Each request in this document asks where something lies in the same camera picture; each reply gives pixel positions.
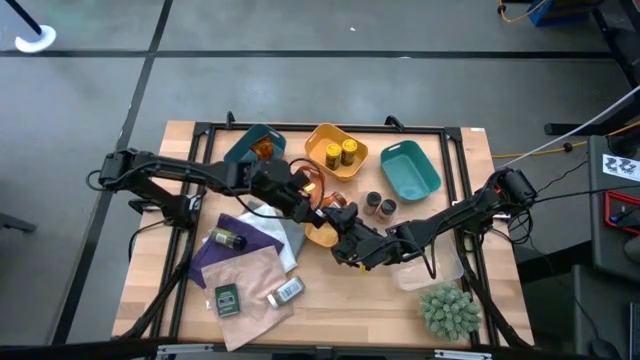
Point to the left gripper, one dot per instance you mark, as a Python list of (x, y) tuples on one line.
[(280, 185)]

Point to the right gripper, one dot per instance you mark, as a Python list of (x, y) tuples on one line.
[(372, 247)]

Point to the yellow lid spice jar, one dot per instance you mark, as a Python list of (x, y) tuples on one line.
[(332, 156), (349, 151)]

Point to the amber spice jar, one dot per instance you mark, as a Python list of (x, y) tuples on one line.
[(262, 148)]

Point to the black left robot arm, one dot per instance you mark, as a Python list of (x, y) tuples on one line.
[(190, 170)]

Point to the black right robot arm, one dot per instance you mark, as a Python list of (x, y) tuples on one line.
[(465, 212)]

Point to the small yellow plastic bin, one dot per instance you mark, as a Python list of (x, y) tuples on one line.
[(320, 237)]

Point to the grey cloth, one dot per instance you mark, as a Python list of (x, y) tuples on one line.
[(297, 240)]

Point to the small orange plastic bin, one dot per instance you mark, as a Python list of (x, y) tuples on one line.
[(320, 176)]

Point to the white cloth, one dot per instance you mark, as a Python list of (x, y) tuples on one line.
[(270, 225)]

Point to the large yellow plastic bin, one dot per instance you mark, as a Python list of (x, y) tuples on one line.
[(320, 145)]

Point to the white label spice jar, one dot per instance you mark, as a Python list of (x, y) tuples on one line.
[(287, 291)]

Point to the teal green plastic bin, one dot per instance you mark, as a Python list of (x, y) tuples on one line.
[(410, 172)]

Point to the green spice jar black cap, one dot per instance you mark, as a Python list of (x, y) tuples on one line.
[(226, 238)]

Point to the dark blue plastic bin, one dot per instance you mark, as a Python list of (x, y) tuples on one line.
[(245, 145)]

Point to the purple cloth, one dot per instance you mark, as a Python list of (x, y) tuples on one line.
[(220, 255)]

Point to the large clear plastic bin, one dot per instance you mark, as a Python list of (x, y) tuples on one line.
[(440, 272)]

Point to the beige cloth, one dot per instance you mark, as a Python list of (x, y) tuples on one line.
[(250, 310)]

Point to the green tin box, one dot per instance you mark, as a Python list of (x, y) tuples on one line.
[(227, 300)]

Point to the green artificial plant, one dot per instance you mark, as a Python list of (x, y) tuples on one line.
[(449, 312)]

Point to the black crossbar with silver plates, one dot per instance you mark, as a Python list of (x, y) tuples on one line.
[(75, 350)]

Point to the white sticker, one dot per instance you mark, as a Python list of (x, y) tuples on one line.
[(620, 167)]

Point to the blue box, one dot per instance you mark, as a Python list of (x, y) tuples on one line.
[(555, 12)]

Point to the black floor stand foot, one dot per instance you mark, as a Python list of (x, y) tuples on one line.
[(15, 222)]

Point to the black desk leg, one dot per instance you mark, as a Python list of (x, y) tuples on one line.
[(620, 45)]

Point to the black frame clamp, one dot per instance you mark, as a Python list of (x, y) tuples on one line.
[(230, 119), (395, 121)]

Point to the black aluminium frame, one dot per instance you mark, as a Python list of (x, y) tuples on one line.
[(425, 131)]

